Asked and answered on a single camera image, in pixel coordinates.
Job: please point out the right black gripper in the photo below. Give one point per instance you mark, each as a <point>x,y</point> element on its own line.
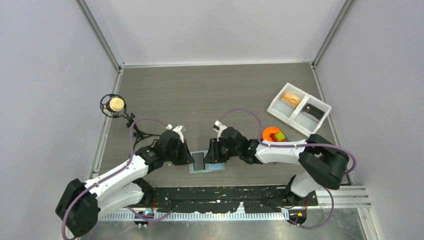
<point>213,155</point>

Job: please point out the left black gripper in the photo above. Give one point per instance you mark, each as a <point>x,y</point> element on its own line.
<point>186,158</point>

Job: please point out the green leather card holder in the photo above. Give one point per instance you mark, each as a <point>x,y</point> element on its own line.
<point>208,167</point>

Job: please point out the black credit card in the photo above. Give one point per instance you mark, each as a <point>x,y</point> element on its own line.
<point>312,112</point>
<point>198,164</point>

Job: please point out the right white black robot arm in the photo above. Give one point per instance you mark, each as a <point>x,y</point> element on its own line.
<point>324,164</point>

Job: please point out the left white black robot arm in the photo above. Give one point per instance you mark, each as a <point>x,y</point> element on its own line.
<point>83,203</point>

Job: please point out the orange card in tray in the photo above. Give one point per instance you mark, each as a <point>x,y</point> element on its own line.
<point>291,99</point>

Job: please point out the orange curved toy piece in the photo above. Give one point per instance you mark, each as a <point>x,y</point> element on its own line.
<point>269,133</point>

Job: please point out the green toy block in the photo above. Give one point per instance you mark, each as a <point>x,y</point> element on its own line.
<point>279,137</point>

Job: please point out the white two-compartment tray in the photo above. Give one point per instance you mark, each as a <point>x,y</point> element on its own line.
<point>293,116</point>

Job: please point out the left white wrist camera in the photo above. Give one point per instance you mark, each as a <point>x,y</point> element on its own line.
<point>180,130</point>

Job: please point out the microphone with black shock mount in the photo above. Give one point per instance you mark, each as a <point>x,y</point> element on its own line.
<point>114,106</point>

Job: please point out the aluminium rail frame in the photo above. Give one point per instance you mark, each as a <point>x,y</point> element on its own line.
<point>348,197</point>

